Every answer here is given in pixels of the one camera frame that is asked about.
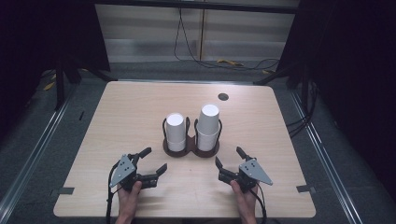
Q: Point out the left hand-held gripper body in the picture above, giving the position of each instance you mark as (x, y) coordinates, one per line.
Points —
(124, 169)

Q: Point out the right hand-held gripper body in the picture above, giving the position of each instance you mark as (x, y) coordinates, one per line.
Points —
(253, 172)

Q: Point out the dark brown double cup holder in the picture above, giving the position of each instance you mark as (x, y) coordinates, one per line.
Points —
(190, 147)

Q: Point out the white paper cup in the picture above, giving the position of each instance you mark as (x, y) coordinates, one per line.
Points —
(208, 119)
(175, 127)
(176, 146)
(206, 141)

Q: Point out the person's right hand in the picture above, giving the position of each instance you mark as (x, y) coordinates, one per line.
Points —
(246, 202)

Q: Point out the person's left hand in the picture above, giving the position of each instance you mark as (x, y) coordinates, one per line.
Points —
(127, 200)

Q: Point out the grey tape strip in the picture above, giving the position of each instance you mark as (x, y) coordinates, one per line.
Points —
(63, 190)
(305, 188)

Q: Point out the black round table grommet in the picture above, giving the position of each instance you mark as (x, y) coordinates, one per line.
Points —
(223, 96)

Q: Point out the black metal stand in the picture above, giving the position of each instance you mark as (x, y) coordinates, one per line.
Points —
(59, 84)
(275, 76)

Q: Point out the yellow floor tape piece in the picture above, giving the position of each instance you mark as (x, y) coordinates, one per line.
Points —
(266, 72)
(49, 86)
(230, 62)

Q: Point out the dark curtain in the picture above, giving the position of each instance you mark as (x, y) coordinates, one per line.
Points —
(43, 34)
(348, 77)

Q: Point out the metal floor rail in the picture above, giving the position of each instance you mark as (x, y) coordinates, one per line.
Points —
(323, 155)
(34, 146)

